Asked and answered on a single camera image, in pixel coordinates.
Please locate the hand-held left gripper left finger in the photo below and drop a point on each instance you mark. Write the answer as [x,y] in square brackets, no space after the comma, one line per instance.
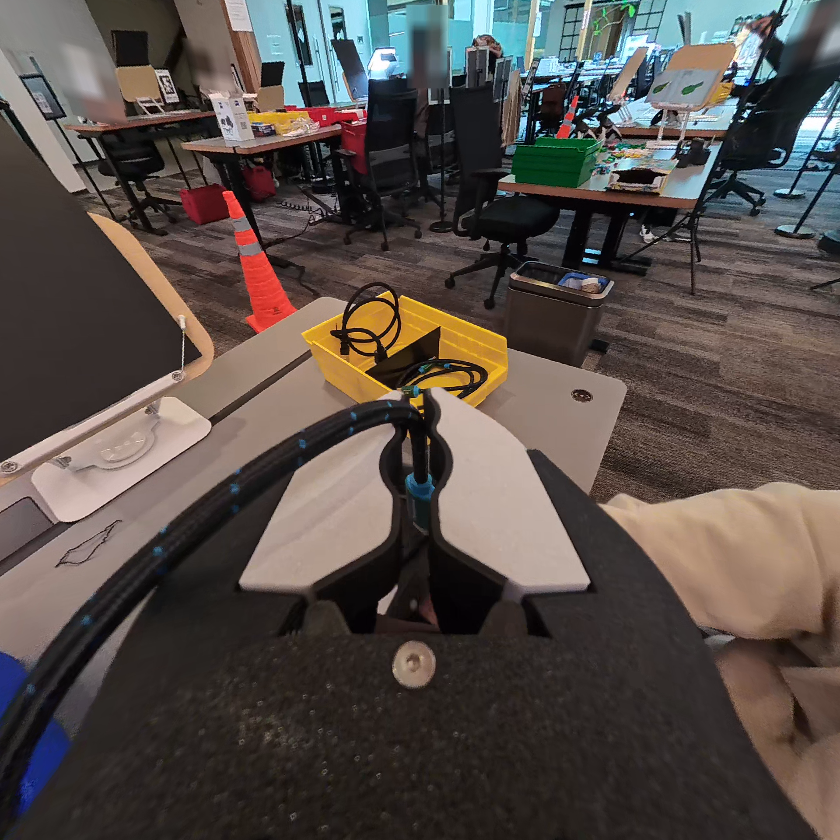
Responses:
[315,525]

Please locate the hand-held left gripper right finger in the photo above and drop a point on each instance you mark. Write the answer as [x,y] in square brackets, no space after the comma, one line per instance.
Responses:
[505,518]

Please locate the yellow storage bin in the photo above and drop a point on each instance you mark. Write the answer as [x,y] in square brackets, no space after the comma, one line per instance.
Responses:
[341,374]

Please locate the blue storage bin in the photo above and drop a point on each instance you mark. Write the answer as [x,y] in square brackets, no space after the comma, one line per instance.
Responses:
[46,754]

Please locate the black bin divider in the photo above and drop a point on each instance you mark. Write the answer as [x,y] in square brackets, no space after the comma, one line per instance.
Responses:
[413,351]

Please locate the steel trash can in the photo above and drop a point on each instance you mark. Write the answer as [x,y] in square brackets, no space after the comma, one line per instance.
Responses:
[551,328]

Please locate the orange traffic cone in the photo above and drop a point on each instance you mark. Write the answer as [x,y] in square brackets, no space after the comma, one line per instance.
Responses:
[568,121]
[259,275]

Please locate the black office chair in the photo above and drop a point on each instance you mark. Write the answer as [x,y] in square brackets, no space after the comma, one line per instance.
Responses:
[390,131]
[505,220]

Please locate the red storage bin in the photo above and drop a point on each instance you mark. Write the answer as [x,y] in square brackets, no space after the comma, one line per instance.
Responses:
[259,184]
[203,205]

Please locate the person's beige hoodie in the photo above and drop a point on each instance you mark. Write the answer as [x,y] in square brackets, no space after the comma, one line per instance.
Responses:
[787,722]

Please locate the stack of green bins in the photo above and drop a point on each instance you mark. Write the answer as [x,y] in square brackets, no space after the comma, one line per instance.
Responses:
[554,164]

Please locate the background office table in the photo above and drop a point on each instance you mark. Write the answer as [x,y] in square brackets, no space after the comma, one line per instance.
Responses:
[682,184]
[275,141]

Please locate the white cardboard box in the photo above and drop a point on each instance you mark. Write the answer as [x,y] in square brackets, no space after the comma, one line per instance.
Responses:
[231,118]

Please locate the wooden board green leaves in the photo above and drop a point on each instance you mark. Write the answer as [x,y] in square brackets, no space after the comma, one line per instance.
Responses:
[689,85]

